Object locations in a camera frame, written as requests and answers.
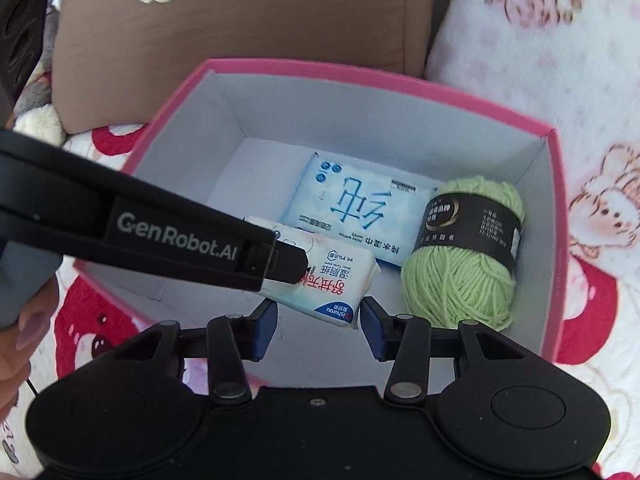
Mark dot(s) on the person's left hand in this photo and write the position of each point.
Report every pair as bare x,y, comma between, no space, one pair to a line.
25,350

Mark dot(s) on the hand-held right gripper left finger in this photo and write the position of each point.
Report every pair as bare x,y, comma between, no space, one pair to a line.
265,331

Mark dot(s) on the blue wet wipes pack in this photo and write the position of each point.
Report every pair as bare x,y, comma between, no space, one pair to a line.
350,200

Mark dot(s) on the brown cushion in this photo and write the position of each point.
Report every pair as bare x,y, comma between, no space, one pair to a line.
250,20

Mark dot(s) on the pink cardboard box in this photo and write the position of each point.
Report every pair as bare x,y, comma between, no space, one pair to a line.
350,110

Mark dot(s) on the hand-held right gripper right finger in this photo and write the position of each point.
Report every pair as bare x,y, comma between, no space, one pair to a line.
372,334

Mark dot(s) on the grey white plush toy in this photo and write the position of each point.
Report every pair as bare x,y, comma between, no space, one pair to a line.
37,120

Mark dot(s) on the red bear printed blanket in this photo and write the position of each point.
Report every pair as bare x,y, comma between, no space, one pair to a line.
85,330

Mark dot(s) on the green yarn ball black label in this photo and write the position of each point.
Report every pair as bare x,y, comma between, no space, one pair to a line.
450,285

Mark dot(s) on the white tissue packet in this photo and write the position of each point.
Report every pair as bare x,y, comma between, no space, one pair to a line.
340,280

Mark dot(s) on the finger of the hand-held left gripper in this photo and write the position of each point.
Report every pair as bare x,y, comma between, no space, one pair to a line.
290,262

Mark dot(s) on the pink white printed pillow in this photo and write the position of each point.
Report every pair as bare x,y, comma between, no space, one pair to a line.
525,60

